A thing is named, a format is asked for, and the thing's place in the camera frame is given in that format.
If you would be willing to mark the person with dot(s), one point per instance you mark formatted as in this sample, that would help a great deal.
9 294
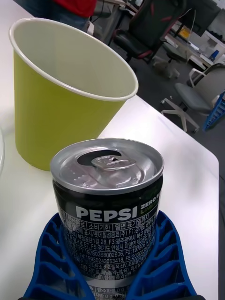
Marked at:
75 7

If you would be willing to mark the black drink can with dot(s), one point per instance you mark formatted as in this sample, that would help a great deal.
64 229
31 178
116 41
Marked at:
105 234

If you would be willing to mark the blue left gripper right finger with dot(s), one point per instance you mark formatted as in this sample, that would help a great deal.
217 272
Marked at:
164 276

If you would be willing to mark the yellow-green plastic bin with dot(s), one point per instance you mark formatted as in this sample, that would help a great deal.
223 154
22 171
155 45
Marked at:
58 117

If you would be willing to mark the black office chair red trim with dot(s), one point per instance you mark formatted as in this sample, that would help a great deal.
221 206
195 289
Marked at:
150 28

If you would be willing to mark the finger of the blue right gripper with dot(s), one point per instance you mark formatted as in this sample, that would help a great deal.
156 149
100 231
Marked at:
216 112

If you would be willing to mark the white desk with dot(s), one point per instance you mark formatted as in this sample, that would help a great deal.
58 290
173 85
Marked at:
206 59

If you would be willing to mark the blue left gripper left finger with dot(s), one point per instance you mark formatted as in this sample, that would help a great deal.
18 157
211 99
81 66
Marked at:
51 269

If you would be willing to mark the grey office chair white frame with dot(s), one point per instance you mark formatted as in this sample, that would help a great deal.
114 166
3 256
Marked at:
192 96

